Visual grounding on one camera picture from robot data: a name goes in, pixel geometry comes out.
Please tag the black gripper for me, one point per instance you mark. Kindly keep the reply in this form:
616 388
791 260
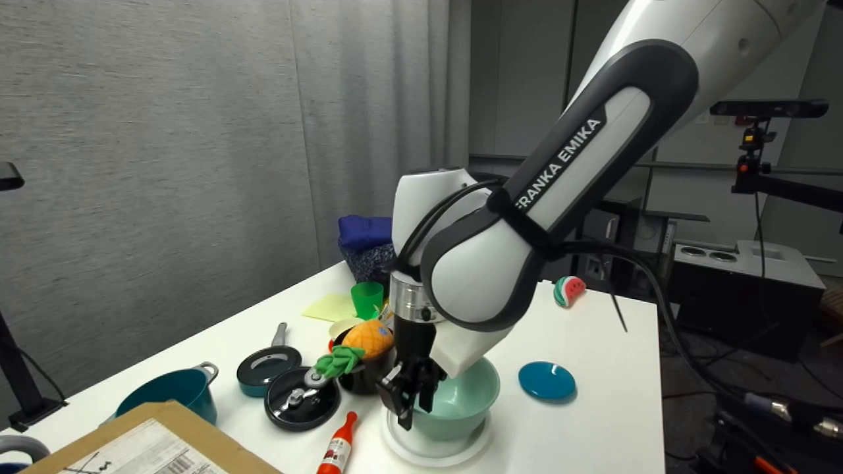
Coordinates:
413 342

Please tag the green bowl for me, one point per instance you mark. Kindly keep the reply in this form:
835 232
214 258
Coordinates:
466 397

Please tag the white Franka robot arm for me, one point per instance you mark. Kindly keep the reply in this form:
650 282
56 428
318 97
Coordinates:
580 158

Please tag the white plate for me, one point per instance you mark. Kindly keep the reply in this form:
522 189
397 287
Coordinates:
438 451

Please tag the black toy pot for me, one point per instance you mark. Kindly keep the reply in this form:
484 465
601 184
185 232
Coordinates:
364 379

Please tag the orange carrot plush toy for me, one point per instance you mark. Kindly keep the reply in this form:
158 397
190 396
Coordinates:
364 337

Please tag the red toy ketchup bottle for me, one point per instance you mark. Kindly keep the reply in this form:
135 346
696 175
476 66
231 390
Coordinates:
338 445

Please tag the green plastic cup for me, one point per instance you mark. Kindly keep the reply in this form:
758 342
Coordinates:
367 299

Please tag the black pot lid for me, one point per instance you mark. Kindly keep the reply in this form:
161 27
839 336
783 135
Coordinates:
301 401

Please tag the blue round lid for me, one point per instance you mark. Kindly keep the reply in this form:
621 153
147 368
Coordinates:
547 382

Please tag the dark patterned cloth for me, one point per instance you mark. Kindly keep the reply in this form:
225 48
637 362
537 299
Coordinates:
375 260

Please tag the small dark frying pan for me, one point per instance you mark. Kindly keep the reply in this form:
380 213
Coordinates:
268 368

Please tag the folded blue cloth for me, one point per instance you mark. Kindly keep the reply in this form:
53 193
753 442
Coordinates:
364 229

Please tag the red green white ball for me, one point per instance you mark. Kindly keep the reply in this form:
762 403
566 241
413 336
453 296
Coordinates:
570 289

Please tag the brown cardboard box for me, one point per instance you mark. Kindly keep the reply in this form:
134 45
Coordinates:
150 442

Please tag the grey equipment case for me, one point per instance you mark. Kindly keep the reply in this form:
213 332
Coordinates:
746 289

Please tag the black floor equipment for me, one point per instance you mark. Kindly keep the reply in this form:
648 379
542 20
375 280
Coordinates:
773 438

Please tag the black mounting bar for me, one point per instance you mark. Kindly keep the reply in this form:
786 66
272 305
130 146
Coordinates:
791 187

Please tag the black bar camera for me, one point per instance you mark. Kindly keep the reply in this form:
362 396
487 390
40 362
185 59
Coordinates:
769 108

